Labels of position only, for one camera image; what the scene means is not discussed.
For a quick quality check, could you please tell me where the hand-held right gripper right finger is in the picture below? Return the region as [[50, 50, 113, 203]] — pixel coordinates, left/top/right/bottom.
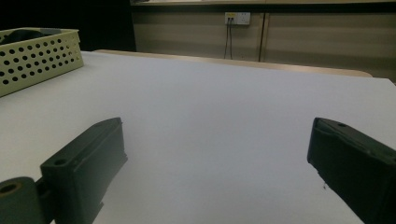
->
[[306, 117, 396, 224]]

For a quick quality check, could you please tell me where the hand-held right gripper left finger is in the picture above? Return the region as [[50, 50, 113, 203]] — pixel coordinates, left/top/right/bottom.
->
[[40, 117, 129, 224]]

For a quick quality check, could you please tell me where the pale yellow perforated plastic basket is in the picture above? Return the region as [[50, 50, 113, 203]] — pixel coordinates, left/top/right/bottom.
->
[[0, 27, 85, 98]]

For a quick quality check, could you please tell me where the black cloth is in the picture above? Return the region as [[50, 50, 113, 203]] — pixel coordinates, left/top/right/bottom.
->
[[0, 28, 64, 45]]

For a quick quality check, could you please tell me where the black wall socket cable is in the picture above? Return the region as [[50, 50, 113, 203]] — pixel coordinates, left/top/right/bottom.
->
[[223, 18, 231, 60]]

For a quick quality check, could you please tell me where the white wall socket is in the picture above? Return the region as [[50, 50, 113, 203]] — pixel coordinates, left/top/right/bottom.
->
[[224, 11, 251, 26]]

